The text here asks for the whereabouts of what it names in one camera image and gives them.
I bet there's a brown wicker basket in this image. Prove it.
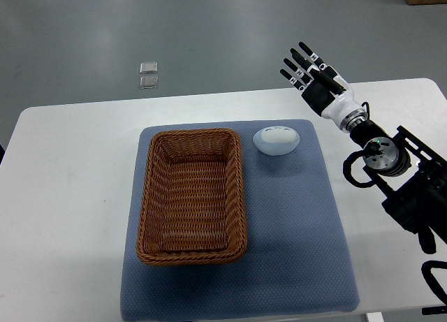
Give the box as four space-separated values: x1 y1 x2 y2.
135 128 248 266

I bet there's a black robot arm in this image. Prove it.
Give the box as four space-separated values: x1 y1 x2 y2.
280 42 446 254

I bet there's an upper metal floor plate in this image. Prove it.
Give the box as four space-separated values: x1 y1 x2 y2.
139 61 158 74

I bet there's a blue white plush toy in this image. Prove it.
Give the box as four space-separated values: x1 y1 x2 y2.
252 126 300 156

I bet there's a black cable loop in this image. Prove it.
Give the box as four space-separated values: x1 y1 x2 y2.
420 261 447 307

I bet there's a blue fabric mat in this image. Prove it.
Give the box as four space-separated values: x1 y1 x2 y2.
120 119 360 321

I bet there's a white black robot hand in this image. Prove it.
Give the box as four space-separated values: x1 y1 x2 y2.
280 41 365 131

